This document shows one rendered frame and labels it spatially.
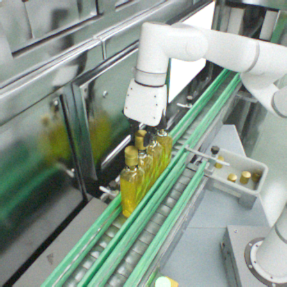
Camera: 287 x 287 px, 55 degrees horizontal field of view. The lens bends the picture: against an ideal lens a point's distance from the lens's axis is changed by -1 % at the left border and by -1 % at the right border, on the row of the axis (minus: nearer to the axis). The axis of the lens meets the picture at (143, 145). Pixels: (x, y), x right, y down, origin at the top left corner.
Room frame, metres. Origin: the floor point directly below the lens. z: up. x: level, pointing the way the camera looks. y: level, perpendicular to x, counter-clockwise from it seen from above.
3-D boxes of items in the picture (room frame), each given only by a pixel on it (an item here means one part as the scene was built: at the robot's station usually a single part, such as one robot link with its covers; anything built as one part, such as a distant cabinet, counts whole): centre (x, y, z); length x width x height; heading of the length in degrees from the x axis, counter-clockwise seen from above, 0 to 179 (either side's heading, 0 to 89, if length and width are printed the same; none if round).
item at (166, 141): (0.67, -0.06, 0.99); 0.06 x 0.06 x 0.21; 58
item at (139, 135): (0.57, 0.01, 1.15); 0.04 x 0.04 x 0.04
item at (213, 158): (0.71, -0.22, 0.95); 0.17 x 0.03 x 0.12; 58
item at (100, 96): (0.96, -0.08, 1.15); 0.90 x 0.03 x 0.34; 148
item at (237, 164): (0.75, -0.37, 0.80); 0.22 x 0.17 x 0.09; 58
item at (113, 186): (0.55, 0.11, 0.94); 0.07 x 0.04 x 0.13; 58
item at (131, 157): (0.52, 0.03, 1.14); 0.04 x 0.04 x 0.04
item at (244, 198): (0.77, -0.35, 0.79); 0.27 x 0.17 x 0.08; 58
